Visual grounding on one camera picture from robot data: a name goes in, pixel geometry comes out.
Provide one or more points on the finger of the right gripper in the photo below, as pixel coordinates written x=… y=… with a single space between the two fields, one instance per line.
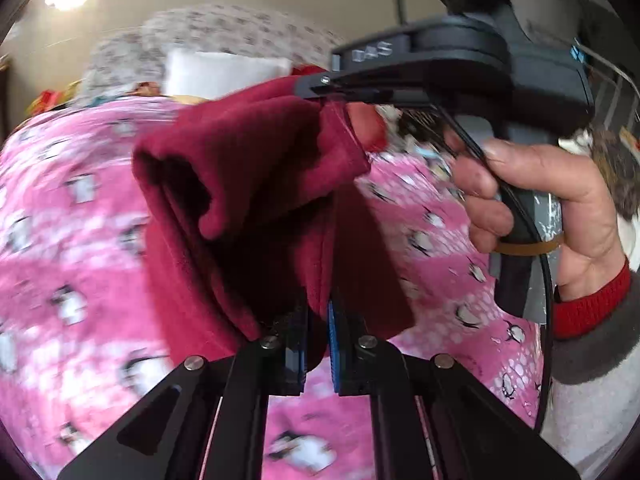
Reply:
x=322 y=87

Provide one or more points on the pink penguin blanket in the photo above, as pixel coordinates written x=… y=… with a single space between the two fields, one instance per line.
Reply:
x=80 y=341

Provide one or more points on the red packages on table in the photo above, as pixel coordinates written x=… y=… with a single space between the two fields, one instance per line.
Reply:
x=49 y=99

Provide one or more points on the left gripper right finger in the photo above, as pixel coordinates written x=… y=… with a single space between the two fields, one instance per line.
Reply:
x=432 y=419

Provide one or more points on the dark red fleece garment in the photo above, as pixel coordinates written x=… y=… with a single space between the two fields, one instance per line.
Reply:
x=254 y=217

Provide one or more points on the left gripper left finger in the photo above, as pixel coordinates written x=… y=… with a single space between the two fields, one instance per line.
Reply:
x=206 y=419

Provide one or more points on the person right hand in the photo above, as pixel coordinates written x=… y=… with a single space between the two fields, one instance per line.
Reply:
x=592 y=254

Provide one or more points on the red and grey sleeve forearm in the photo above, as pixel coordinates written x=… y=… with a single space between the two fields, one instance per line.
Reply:
x=593 y=417

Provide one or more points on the floral quilt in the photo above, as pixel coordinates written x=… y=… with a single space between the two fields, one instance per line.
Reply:
x=120 y=62

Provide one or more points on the white pillow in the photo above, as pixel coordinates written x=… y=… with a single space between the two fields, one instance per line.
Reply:
x=213 y=75

